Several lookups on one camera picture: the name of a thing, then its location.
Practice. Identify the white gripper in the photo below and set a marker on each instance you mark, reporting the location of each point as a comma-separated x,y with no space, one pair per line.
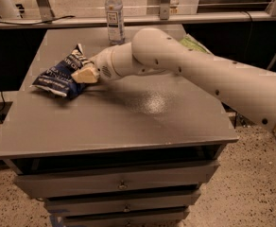
102,63

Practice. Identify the blue chip bag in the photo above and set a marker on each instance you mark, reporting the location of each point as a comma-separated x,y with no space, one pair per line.
57,79

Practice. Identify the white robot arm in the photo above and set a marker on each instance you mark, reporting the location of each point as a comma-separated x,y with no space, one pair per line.
249,90

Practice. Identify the green chip bag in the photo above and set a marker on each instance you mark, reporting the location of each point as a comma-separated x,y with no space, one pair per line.
191,43

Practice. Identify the metal railing beam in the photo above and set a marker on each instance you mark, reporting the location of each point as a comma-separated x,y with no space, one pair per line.
149,20

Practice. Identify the clear plastic water bottle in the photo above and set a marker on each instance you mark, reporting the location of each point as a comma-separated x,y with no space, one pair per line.
115,21

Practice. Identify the grey drawer cabinet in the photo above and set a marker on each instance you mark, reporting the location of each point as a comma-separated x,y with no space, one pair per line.
134,121

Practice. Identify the top grey drawer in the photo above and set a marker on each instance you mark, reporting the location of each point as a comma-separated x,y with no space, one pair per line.
75,183

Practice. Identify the grey drawer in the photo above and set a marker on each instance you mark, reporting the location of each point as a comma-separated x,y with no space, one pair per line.
127,219
75,183
122,203

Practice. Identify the middle grey drawer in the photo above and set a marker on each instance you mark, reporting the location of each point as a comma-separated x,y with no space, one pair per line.
122,203

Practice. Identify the bottom grey drawer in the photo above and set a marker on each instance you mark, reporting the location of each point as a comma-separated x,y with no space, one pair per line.
127,219

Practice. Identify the metal bracket left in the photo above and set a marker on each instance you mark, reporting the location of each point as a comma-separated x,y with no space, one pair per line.
45,10

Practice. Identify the metal bracket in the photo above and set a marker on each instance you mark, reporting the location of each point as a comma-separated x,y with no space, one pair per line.
164,9
45,10

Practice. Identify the metal bracket centre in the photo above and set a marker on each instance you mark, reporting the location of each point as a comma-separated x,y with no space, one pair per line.
164,9

